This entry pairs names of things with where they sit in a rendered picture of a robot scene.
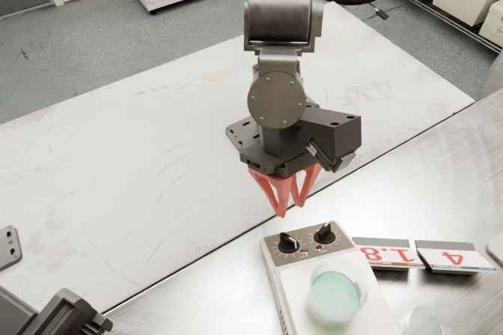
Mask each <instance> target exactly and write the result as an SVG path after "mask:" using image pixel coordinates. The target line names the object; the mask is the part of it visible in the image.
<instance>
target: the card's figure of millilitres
mask: <svg viewBox="0 0 503 335"><path fill-rule="evenodd" d="M358 248H359V249H360V251H361V252H362V253H363V254H364V255H365V256H366V258H367V260H368V261H380V262H408V263H420V261H419V260H418V258H417V257H416V256H415V254H414V253H413V252H412V251H411V250H410V249H398V248H370V247H358Z"/></svg>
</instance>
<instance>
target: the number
mask: <svg viewBox="0 0 503 335"><path fill-rule="evenodd" d="M421 251H422V253H423V254H424V255H425V256H426V257H427V258H428V259H429V261H430V262H431V263H432V264H433V265H459V266H473V267H487V268H492V266H491V265H489V264H488V263H487V262H486V261H485V260H484V259H482V258H481V257H480V256H479V255H478V254H477V253H466V252H452V251H424V250H421Z"/></svg>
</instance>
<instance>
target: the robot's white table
mask: <svg viewBox="0 0 503 335"><path fill-rule="evenodd" d="M243 44H244V34H243V35H241V36H238V37H235V38H234V39H231V40H227V41H225V42H222V43H219V44H216V45H215V46H211V47H209V48H206V49H202V50H201V51H198V52H195V53H192V54H190V55H187V56H184V57H182V58H178V59H176V60H174V61H170V62H168V63H166V64H163V65H161V66H158V67H155V68H153V69H150V70H146V71H144V72H142V73H138V74H136V75H134V76H130V77H128V78H125V79H122V80H120V81H118V82H114V83H111V84H108V85H106V86H104V87H100V88H98V89H96V90H93V91H90V92H87V93H84V94H82V95H80V96H76V97H73V98H72V99H68V100H66V101H63V102H60V103H58V104H55V105H52V106H49V107H47V108H44V109H41V110H39V111H36V112H34V113H31V114H28V115H25V116H23V117H20V118H17V119H15V120H12V121H9V122H7V123H3V124H2V125H0V229H2V228H4V227H6V226H9V225H12V226H14V227H15V228H16V229H17V231H18V235H19V241H20V244H21V248H22V255H23V257H22V260H21V261H20V262H18V263H17V264H15V265H12V266H11V267H9V268H6V269H5V270H3V271H0V286H3V287H4V288H6V289H7V290H8V291H10V292H12V293H13V294H15V296H17V297H18V298H20V299H22V300H23V301H24V302H25V303H27V304H29V305H30V306H32V307H33V308H34V309H36V310H37V311H39V312H40V311H41V310H42V309H43V308H44V307H45V306H46V305H47V304H48V302H49V301H50V300H51V298H52V297H53V296H54V295H55V293H56V292H57V291H59V290H60V289H63V288H68V289H69V290H71V291H72V292H74V293H76V294H77V295H79V296H80V297H82V298H84V299H85V300H86V301H87V302H88V303H89V304H90V305H91V306H92V307H93V308H94V309H95V310H96V311H97V312H99V313H101V314H104V313H106V312H108V311H110V310H111V309H113V308H115V307H116V306H118V305H120V304H122V303H123V302H125V301H127V300H129V299H131V298H132V297H134V296H136V295H137V294H139V293H141V292H143V291H144V290H146V289H149V288H150V287H152V286H154V285H155V284H157V283H159V282H160V281H162V280H164V279H165V278H167V277H170V276H171V275H173V274H175V273H177V272H178V271H180V270H182V269H183V268H185V267H187V266H188V265H191V264H192V263H194V262H196V261H198V260H199V259H201V258H203V257H205V256H206V255H208V254H210V253H212V252H213V251H215V250H217V249H219V248H220V247H222V246H224V245H226V244H227V243H229V242H232V241H233V240H234V239H237V238H238V237H240V236H242V235H243V234H245V233H247V232H248V231H250V230H253V229H254V228H255V227H258V226H260V225H261V224H263V223H265V222H266V221H268V220H270V219H271V218H274V217H275V216H276V213H275V211H274V209H273V207H272V205H271V204H270V202H269V200H268V198H267V196H266V195H265V193H264V192H263V190H262V189H261V188H260V186H259V185H258V184H257V183H256V181H255V180H254V178H253V177H252V175H251V174H250V173H249V170H248V165H247V164H245V163H243V162H241V161H240V154H239V151H238V149H237V148H236V147H235V146H234V144H233V143H232V142H231V140H230V139H229V137H228V136H227V135H226V134H225V128H226V126H229V125H231V124H233V123H235V122H237V121H239V120H242V119H244V118H246V117H249V116H251V115H250V113H249V110H248V106H247V96H248V92H249V88H250V86H251V83H252V79H253V73H252V66H253V65H255V64H257V55H254V52H247V51H243ZM297 60H299V61H300V70H301V78H303V87H304V91H305V93H306V94H307V95H308V96H309V97H311V98H312V99H313V100H314V101H315V102H316V103H317V104H319V105H320V107H321V108H323V109H328V110H332V111H339V112H344V113H348V114H355V115H359V116H362V145H361V147H360V148H358V149H357V151H355V153H356V156H355V157H354V159H353V160H352V161H351V162H350V163H349V165H348V166H347V167H346V168H344V169H342V170H340V171H338V172H337V173H333V172H332V171H329V172H327V171H325V170H324V169H323V168H322V169H321V171H320V173H319V175H318V177H317V178H316V180H315V182H314V184H313V186H312V187H311V190H310V192H309V194H308V197H307V198H309V197H310V196H312V195H314V194H316V193H317V192H319V191H321V190H323V189H324V188H326V187H328V186H330V185H331V184H333V183H335V182H337V181H338V180H340V179H343V178H344V177H346V176H348V175H349V174H351V173H353V172H354V171H356V170H358V169H359V168H362V167H364V166H365V165H367V164H369V163H371V162H372V161H374V160H376V159H378V158H379V157H381V156H383V155H385V154H386V153H388V152H390V151H392V150H393V149H395V148H397V147H399V146H400V145H402V144H404V143H406V142H407V141H409V140H411V139H413V138H414V137H416V136H418V135H420V134H421V133H423V132H426V131H427V130H428V129H431V128H432V127H434V126H436V125H437V124H439V123H441V122H442V121H444V120H447V119H448V118H449V117H452V116H454V115H455V114H457V113H459V112H460V111H462V110H464V109H465V108H468V107H469V106H470V105H473V104H474V103H475V100H473V99H472V98H471V97H470V96H468V95H466V94H465V93H464V92H462V91H461V90H459V89H458V88H456V87H455V86H453V85H452V84H451V83H450V82H448V81H446V80H445V79H443V77H441V76H439V75H438V74H436V73H435V72H434V71H432V70H431V69H429V68H428V67H426V66H425V65H423V64H422V63H421V62H420V61H418V60H416V59H415V58H413V57H412V56H411V55H409V54H408V53H406V52H405V51H403V50H402V49H401V48H399V47H398V46H396V45H394V44H393V43H392V42H391V41H390V40H388V39H386V38H385V37H384V36H382V35H381V34H379V33H378V32H376V31H375V30H373V29H372V28H370V27H369V26H368V25H366V24H364V23H363V21H361V20H360V19H358V18H356V17H355V16H354V15H352V14H351V13H349V12H348V11H347V10H345V9H343V8H342V7H341V6H340V5H338V4H336V3H335V2H333V1H332V2H330V3H327V4H324V5H323V26H322V35H321V37H316V39H315V49H314V53H302V57H297Z"/></svg>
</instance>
